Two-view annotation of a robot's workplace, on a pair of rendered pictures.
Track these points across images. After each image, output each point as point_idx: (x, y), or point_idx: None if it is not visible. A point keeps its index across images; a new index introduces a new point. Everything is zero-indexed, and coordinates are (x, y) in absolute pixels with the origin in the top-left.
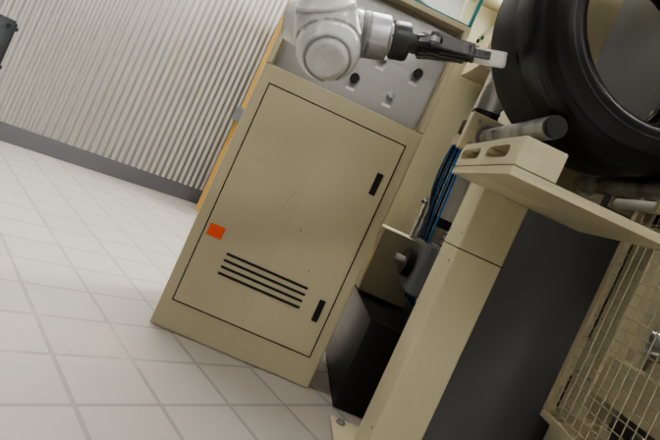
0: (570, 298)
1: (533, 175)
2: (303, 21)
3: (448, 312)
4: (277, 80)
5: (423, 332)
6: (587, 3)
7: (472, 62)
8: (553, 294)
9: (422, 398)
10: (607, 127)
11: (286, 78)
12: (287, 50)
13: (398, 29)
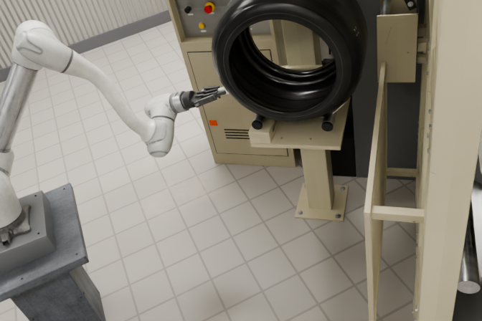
0: (405, 91)
1: (260, 144)
2: (145, 143)
3: (309, 149)
4: (189, 49)
5: (303, 159)
6: (233, 82)
7: (220, 97)
8: (394, 92)
9: (320, 182)
10: (275, 119)
11: (192, 46)
12: (185, 27)
13: (183, 102)
